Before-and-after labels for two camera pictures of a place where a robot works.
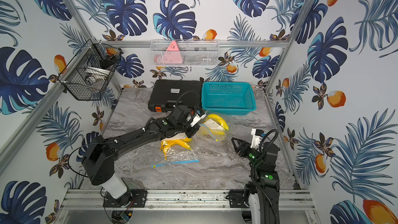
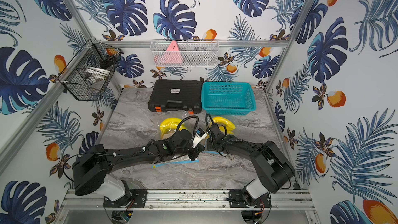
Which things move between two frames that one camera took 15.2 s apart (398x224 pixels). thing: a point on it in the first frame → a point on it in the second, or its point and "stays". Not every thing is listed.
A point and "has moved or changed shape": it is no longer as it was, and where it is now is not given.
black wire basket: [87, 75] stays
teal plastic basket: [228, 98] stays
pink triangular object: [172, 55] stays
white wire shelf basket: [185, 52] stays
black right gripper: [244, 145] → [209, 144]
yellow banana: [217, 117] has moved or changed shape
